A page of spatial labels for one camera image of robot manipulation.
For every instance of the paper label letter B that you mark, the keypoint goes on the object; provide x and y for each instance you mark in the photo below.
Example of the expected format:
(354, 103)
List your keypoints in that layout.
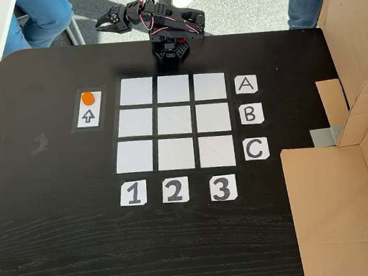
(251, 114)

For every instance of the white nine-square grid sheet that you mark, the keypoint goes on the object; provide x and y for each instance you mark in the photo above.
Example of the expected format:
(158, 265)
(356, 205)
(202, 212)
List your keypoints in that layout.
(172, 119)

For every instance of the paper label number 1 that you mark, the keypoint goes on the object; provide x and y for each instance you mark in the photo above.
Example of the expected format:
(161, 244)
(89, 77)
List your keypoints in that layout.
(133, 193)

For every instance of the seated person's legs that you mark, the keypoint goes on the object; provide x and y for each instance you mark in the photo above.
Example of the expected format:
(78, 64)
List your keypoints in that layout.
(45, 17)

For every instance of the paper label letter A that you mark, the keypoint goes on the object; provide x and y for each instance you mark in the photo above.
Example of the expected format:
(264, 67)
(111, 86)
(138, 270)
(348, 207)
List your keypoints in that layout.
(246, 84)

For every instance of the paper label number 2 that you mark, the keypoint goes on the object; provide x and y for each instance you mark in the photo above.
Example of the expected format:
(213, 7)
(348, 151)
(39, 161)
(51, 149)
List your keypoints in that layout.
(175, 190)

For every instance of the white arrow paper sheet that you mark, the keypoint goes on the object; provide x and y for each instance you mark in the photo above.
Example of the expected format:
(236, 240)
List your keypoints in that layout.
(95, 121)

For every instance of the grey metal chair leg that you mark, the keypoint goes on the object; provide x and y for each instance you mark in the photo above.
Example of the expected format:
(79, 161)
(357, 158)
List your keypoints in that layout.
(75, 32)

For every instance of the paper label number 3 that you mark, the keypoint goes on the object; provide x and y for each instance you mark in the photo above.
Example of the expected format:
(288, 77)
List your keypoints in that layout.
(223, 188)

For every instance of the paper label letter C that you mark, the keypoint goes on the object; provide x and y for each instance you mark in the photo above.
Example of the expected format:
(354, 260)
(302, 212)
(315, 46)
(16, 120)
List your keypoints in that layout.
(256, 149)

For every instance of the brown cardboard box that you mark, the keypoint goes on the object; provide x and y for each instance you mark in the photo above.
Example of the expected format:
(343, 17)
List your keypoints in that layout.
(334, 211)

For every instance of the round orange token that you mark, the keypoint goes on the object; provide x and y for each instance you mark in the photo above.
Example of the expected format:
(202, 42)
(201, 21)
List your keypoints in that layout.
(87, 98)

